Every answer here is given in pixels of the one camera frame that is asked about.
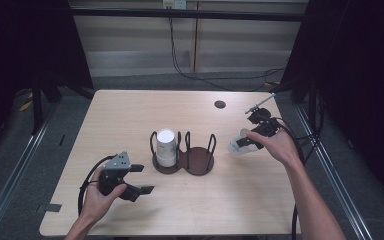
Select dark curtain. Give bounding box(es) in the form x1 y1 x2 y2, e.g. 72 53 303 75
280 0 384 204
0 0 95 168

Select white paper cup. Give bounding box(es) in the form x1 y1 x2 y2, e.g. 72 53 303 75
156 128 178 168
227 127 262 157

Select black floor cables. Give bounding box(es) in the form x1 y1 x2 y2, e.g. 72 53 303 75
289 89 326 169

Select dark brown double cup holder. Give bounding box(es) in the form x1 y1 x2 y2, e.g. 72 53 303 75
149 130 217 177

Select black horizontal bar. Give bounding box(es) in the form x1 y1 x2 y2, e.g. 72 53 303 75
69 7 310 23

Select black metal stand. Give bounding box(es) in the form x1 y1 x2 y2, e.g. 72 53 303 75
29 78 45 136

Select metal floor rail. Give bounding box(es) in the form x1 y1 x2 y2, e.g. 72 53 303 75
294 103 375 240
0 106 60 240

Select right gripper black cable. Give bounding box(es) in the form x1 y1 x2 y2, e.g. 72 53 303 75
273 116 307 240

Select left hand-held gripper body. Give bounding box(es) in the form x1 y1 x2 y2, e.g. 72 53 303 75
97 151 142 203

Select long black wall cable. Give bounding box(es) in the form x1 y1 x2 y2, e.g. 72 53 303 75
167 16 285 93

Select yellow floor marker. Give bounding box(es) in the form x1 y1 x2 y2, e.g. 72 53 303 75
18 99 34 113

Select white wall socket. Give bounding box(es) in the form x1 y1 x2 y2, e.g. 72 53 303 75
162 0 188 11

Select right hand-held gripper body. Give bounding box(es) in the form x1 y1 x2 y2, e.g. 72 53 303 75
244 92 282 148

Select person's left hand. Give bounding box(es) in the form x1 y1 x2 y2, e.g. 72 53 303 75
80 166 128 225

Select grey tape strip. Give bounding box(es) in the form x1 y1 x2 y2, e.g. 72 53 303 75
35 203 63 214

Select person's right hand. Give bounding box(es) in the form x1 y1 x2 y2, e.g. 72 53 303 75
246 121 302 168

